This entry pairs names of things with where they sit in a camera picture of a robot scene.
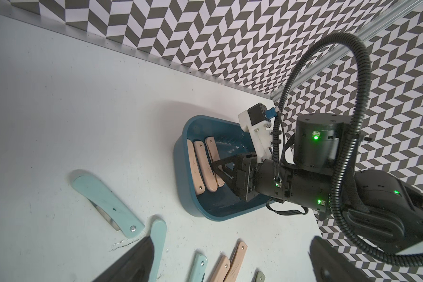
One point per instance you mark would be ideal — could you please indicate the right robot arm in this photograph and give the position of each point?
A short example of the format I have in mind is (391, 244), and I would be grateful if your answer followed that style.
(315, 168)

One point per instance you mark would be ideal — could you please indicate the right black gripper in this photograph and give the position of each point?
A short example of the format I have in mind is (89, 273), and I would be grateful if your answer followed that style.
(244, 181)

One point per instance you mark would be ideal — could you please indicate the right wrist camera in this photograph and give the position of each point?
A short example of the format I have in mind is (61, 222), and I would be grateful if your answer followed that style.
(259, 128)

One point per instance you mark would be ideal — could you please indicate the mint knife top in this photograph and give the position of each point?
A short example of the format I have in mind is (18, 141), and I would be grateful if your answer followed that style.
(112, 209)

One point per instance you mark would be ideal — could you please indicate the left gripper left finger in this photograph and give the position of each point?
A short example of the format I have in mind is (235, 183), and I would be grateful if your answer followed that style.
(133, 266)

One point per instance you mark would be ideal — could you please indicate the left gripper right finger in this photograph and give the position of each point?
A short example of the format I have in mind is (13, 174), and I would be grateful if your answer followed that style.
(331, 266)

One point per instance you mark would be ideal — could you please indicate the mint knife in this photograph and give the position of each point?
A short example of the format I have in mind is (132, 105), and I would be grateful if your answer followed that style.
(112, 209)
(198, 268)

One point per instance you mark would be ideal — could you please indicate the olive knife right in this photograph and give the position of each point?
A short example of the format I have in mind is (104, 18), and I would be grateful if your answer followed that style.
(259, 277)

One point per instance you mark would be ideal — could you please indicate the mint knife angled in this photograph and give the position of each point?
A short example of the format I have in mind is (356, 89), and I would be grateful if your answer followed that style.
(158, 234)

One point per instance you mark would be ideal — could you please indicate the mint knife centre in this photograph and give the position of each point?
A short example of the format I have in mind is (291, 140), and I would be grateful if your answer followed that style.
(198, 268)

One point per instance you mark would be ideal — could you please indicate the dark teal storage box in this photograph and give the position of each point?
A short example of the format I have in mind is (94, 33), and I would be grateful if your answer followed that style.
(231, 140)

